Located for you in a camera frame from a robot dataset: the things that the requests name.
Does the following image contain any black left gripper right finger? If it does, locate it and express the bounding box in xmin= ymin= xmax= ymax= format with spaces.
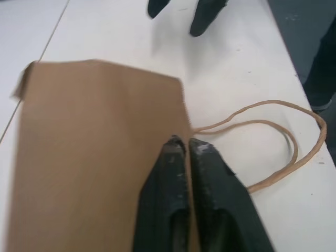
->
xmin=188 ymin=138 xmax=277 ymax=252

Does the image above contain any person's dark trouser leg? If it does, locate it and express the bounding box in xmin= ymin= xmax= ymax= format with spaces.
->
xmin=302 ymin=0 xmax=336 ymax=111

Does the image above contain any brown paper bag with handles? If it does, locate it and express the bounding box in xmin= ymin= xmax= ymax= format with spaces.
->
xmin=4 ymin=59 xmax=328 ymax=252

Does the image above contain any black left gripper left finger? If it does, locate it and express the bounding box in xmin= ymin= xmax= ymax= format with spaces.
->
xmin=132 ymin=134 xmax=194 ymax=252

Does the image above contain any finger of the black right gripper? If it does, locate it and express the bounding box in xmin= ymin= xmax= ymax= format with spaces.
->
xmin=189 ymin=0 xmax=227 ymax=37
xmin=146 ymin=0 xmax=172 ymax=19

